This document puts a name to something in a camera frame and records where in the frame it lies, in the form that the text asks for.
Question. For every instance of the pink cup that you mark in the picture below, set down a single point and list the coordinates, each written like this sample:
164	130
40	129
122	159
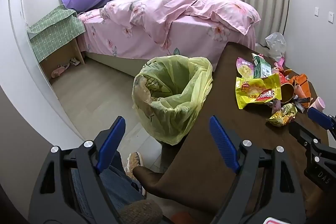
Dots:
319	103

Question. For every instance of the green white carton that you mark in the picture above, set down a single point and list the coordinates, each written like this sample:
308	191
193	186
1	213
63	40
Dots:
261	69

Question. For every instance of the trash bin with yellow bag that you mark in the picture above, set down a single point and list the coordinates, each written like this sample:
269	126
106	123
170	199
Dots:
170	114

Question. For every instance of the white wall socket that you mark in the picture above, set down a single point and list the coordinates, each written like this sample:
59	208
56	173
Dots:
331	16
316	11

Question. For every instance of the white wardrobe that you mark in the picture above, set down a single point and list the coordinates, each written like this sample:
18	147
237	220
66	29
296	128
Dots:
15	56

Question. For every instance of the yellow chip bag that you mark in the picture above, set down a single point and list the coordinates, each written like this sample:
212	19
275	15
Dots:
252	93

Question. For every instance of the pink white slipper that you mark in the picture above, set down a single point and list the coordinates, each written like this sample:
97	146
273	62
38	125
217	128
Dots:
74	61

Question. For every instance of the pink white packet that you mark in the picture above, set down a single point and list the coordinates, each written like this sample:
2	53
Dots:
274	106

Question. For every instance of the yellow crumpled wrapper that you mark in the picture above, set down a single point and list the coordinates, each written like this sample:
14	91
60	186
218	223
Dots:
282	115

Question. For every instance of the fuzzy house slipper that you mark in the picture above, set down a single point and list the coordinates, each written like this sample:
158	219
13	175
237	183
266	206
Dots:
139	211
135	161

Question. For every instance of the pink sheet bed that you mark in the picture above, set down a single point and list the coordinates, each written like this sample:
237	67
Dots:
126	40

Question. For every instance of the person's jeans leg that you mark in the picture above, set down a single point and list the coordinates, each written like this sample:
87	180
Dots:
118	187

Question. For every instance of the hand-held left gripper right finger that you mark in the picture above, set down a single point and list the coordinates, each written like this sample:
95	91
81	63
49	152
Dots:
224	142

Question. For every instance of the pink yellow snack packet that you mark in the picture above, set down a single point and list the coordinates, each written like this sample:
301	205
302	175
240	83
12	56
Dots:
245	68

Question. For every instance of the red paper cup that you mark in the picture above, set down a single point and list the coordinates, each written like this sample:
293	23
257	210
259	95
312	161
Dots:
287	93

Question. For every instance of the green checked cloth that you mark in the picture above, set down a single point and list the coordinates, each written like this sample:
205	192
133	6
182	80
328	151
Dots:
52	32

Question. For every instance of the pink floral duvet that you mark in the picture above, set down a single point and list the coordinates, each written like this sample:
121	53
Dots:
168	11

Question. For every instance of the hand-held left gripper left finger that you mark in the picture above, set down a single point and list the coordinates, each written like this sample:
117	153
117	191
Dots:
113	142

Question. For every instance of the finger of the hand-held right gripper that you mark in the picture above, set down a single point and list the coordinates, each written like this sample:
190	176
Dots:
304	133
320	117

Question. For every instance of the pink bottle pack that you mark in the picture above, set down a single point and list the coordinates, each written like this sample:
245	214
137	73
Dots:
279	61

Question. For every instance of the white plastic bag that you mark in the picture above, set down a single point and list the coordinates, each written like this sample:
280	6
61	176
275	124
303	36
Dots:
275	44

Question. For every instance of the brown nightstand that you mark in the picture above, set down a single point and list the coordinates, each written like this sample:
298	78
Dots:
76	51

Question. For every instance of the orange wrapper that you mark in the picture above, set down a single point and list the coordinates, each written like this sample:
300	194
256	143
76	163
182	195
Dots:
302	82

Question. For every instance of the black white print wrapper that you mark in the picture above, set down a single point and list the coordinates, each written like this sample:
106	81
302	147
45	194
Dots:
302	104

